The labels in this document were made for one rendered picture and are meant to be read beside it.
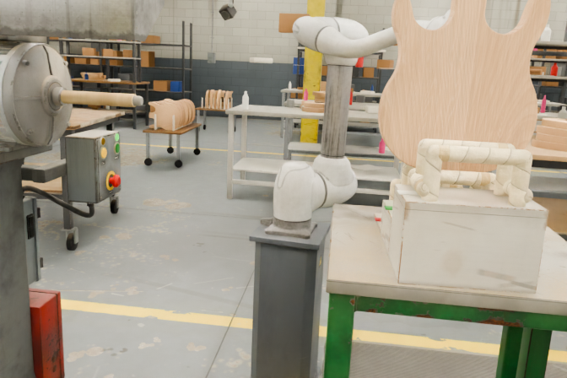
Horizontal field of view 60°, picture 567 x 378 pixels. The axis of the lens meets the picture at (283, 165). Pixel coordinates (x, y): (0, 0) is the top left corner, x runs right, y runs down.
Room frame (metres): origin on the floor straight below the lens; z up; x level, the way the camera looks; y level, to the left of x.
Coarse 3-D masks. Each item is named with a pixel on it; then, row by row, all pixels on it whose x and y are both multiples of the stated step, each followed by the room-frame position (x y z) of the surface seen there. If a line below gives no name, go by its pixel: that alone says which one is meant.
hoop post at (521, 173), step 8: (528, 160) 0.92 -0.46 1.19; (520, 168) 0.92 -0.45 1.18; (528, 168) 0.92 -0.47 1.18; (512, 176) 0.93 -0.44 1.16; (520, 176) 0.92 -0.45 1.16; (528, 176) 0.92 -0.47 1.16; (512, 184) 0.93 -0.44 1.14; (520, 184) 0.92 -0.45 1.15; (528, 184) 0.92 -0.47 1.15; (512, 192) 0.93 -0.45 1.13; (520, 192) 0.92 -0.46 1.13; (512, 200) 0.92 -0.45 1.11; (520, 200) 0.92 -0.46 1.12
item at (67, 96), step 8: (64, 96) 1.19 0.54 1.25; (72, 96) 1.19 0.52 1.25; (80, 96) 1.19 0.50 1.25; (88, 96) 1.19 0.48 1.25; (96, 96) 1.18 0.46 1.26; (104, 96) 1.18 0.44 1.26; (112, 96) 1.18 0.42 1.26; (120, 96) 1.18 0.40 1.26; (128, 96) 1.18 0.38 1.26; (80, 104) 1.20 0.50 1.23; (88, 104) 1.20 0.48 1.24; (96, 104) 1.19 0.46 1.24; (104, 104) 1.19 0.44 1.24; (112, 104) 1.18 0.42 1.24; (120, 104) 1.18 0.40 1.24; (128, 104) 1.18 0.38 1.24
